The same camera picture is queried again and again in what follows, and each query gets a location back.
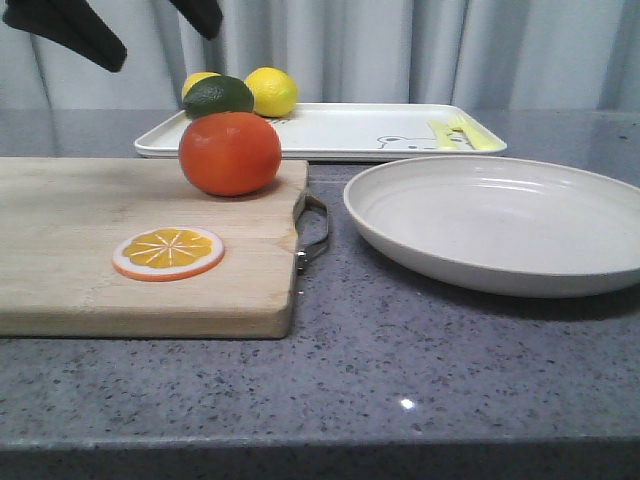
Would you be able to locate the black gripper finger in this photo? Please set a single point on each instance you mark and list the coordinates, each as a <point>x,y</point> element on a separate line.
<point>72,24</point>
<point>205,16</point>

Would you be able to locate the orange mandarin fruit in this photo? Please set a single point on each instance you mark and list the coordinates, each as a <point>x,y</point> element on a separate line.
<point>230,154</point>

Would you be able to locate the beige round plate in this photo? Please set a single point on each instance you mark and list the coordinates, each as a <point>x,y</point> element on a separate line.
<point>501,225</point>

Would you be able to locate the white rectangular tray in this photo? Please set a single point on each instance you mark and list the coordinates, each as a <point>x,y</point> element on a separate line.
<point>374,133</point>

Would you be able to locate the yellow lemon left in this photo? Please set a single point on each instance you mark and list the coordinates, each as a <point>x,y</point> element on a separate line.
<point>190,86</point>

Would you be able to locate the yellow lemon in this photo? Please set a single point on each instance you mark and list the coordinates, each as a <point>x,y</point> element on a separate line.
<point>190,86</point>
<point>275,92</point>

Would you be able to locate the green lime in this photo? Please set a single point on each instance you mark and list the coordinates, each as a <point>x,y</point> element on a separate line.
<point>218,94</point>

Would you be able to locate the yellow lemon right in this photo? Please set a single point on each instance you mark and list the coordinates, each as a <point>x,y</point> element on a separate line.
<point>275,92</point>

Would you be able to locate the wooden cutting board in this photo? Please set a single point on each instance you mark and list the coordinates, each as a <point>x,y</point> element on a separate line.
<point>62,219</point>

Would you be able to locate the orange slice toy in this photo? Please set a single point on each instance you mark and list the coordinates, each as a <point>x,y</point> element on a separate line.
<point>168,254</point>

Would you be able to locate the yellow plastic fork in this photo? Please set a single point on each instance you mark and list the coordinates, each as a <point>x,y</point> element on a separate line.
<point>475,138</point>

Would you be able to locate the grey curtain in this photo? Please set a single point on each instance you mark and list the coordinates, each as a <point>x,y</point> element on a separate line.
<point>511,55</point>

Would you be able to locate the metal cutting board handle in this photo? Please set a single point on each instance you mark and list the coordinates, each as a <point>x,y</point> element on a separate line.
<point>312,226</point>

